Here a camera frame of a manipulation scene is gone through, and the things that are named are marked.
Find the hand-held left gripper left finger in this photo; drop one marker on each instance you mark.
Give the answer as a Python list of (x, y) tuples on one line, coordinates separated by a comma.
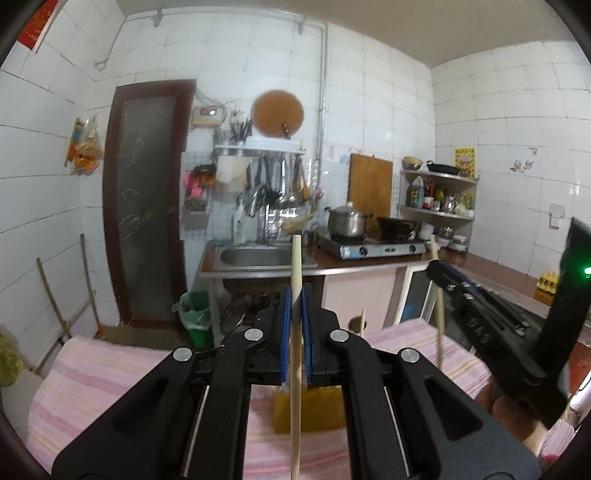
[(285, 341)]

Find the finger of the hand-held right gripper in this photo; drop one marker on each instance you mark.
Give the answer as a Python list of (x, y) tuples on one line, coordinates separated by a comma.
[(489, 332), (461, 278)]

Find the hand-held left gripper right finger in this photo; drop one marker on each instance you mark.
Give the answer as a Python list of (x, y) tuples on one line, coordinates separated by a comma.
[(308, 341)]

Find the wooden chopstick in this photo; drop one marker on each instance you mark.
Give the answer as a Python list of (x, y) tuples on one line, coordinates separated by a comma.
[(363, 319), (295, 267), (440, 332)]

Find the yellow perforated utensil holder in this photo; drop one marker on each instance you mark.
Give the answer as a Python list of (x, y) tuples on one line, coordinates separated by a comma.
[(318, 410)]

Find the row of hanging kitchen utensils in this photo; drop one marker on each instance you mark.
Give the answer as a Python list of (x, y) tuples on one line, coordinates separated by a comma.
[(277, 184)]

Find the person's right hand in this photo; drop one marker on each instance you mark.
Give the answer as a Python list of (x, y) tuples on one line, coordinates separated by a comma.
[(512, 415)]

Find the white corner shelf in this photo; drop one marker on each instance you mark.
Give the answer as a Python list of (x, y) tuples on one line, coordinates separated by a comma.
[(438, 213)]

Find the kitchen counter cabinet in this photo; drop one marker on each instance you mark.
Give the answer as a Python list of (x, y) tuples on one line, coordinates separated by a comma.
[(364, 284)]

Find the black wok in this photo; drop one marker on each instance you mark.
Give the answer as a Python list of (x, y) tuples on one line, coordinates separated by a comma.
[(397, 225)]

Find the row of sauce bottles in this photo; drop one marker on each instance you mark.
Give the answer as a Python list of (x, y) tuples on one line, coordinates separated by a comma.
[(438, 196)]

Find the steel gas stove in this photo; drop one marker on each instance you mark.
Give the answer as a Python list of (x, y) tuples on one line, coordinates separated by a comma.
[(378, 249)]

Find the steel sink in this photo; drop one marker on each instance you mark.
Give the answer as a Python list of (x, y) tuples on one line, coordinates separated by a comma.
[(258, 256)]

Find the green trash bin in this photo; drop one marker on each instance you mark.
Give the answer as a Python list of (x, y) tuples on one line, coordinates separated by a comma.
[(196, 318)]

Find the large oil bottle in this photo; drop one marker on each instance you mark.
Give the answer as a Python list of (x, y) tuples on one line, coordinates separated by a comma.
[(416, 194)]

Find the black frying pan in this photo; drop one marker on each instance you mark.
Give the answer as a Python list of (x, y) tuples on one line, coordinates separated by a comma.
[(443, 168)]

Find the steel pot with lid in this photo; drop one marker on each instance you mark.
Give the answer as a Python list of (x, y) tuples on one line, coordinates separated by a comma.
[(346, 224)]

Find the metal bowl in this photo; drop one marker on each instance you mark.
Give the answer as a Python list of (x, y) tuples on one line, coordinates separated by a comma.
[(412, 163)]

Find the rectangular wooden cutting board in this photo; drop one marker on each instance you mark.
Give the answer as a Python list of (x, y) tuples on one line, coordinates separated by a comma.
[(369, 184)]

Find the pink striped tablecloth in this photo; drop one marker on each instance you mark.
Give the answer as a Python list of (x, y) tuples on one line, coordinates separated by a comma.
[(115, 369)]

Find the white hanging cloth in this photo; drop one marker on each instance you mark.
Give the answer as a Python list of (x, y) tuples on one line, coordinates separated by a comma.
[(233, 168)]

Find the red and pink gloves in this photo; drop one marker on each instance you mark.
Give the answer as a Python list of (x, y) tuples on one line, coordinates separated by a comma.
[(201, 177)]

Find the brown frosted glass door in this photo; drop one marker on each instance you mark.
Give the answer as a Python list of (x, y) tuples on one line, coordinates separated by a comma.
[(147, 207)]

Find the leaning wooden stick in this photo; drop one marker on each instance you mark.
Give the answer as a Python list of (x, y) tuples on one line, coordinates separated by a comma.
[(89, 281), (51, 300)]

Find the utensil cup with knives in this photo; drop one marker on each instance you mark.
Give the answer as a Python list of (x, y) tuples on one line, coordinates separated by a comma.
[(240, 134)]

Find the round bamboo board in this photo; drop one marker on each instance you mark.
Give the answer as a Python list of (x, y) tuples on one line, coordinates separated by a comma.
[(277, 110)]

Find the hanging bag of oranges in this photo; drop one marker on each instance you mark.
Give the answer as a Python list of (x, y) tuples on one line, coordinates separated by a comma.
[(87, 152)]

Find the yellow plastic bag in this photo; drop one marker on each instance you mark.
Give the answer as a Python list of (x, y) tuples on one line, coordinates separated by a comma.
[(9, 360)]

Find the wall hooks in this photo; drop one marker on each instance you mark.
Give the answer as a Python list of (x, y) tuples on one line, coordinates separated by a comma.
[(518, 165)]

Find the metal wall rack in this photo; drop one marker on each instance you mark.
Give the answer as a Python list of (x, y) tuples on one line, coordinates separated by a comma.
[(258, 150)]

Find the white wall controller box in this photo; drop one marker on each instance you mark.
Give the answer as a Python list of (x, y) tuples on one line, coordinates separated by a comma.
[(207, 115)]

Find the red wall calendar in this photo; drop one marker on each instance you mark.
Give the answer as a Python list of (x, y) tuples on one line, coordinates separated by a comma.
[(39, 23)]

